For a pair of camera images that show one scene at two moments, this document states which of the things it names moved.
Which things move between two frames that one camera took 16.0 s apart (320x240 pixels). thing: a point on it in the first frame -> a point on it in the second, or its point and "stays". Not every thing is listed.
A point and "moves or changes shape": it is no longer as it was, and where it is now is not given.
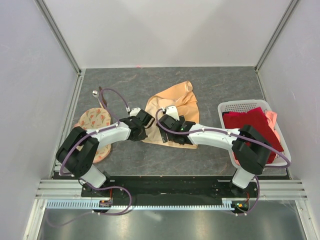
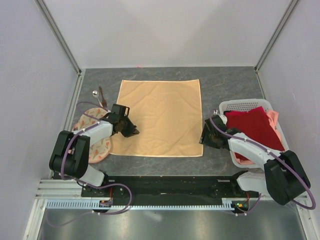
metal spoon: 95,93 stays
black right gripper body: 181,120 -> 210,140
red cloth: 256,119 stays
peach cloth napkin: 185,102 moves or changes shape
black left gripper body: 142,136 -> 120,121
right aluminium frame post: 279,28 stays
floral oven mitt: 94,119 stays
